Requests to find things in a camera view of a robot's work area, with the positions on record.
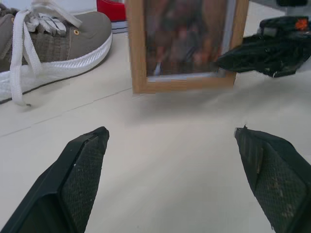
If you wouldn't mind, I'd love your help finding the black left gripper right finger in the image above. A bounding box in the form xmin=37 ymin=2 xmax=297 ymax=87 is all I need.
xmin=233 ymin=125 xmax=311 ymax=233

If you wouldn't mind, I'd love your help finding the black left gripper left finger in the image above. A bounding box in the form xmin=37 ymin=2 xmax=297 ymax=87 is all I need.
xmin=0 ymin=126 xmax=110 ymax=233

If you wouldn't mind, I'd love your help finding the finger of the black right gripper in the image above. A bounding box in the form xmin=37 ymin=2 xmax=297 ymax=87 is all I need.
xmin=215 ymin=33 xmax=311 ymax=79

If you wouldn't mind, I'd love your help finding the wooden picture frame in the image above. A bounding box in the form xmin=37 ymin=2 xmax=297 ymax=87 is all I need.
xmin=125 ymin=0 xmax=250 ymax=94

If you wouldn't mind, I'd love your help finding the grey sneaker with white laces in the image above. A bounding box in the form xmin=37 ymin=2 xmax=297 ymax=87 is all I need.
xmin=0 ymin=0 xmax=114 ymax=106

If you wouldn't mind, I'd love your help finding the red sneaker with white sole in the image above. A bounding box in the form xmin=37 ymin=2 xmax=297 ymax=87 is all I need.
xmin=96 ymin=0 xmax=128 ymax=34

